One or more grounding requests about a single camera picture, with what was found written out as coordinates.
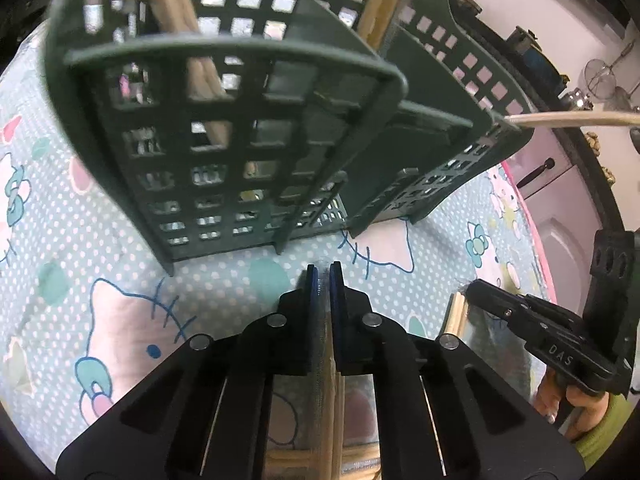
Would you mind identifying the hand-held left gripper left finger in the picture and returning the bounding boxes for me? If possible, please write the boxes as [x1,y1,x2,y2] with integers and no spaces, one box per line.
[55,264,321,480]

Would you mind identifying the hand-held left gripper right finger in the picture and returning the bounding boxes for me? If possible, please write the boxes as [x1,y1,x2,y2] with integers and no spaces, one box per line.
[327,261,586,480]

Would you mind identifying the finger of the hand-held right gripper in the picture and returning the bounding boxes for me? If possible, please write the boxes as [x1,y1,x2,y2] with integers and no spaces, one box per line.
[492,307,629,397]
[466,279,594,342]

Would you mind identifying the bamboo chopstick pair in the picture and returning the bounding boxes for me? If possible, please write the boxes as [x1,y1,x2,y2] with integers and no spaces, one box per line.
[312,260,347,480]
[439,287,473,337]

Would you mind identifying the green plastic utensil holder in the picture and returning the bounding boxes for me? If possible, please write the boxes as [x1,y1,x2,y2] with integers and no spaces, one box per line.
[42,0,533,277]

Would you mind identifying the set of bamboo chopsticks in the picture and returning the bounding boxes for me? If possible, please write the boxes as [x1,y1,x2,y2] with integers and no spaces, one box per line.
[142,0,640,480]

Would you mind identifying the person's right forearm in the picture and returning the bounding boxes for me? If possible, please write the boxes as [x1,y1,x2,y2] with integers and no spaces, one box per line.
[575,395,632,468]

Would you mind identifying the person's right hand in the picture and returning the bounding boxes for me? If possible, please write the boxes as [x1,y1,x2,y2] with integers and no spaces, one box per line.
[535,367,611,442]

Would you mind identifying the pink blanket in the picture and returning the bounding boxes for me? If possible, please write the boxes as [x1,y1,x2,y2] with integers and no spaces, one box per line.
[500,160,561,306]

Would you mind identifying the white kitchen cabinets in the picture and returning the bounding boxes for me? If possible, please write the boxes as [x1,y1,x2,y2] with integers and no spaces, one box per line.
[475,10,621,311]

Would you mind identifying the black kitchen countertop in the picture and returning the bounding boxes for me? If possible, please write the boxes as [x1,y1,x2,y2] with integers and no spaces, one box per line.
[445,0,626,241]

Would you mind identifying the steel kettle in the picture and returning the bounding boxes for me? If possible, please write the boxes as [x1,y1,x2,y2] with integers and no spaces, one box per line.
[565,87,596,112]

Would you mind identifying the dark blue pot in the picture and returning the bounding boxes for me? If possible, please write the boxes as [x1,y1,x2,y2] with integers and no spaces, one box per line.
[507,27,557,82]

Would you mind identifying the cat printed blue tablecloth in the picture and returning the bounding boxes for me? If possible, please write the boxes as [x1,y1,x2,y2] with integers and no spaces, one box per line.
[0,25,556,480]

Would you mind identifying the hanging wire strainer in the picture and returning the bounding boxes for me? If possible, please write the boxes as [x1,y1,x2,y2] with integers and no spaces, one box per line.
[582,57,619,98]

